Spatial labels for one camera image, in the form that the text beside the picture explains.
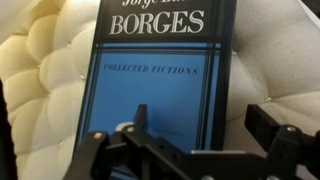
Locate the white tufted cushion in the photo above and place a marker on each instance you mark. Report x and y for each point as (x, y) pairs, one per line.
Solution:
(45, 49)

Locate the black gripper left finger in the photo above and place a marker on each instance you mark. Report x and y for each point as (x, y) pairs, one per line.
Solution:
(141, 117)

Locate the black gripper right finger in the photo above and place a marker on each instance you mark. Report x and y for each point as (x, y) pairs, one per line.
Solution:
(260, 125)

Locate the black and blue Borges book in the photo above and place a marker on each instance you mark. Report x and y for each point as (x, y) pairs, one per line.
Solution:
(165, 60)

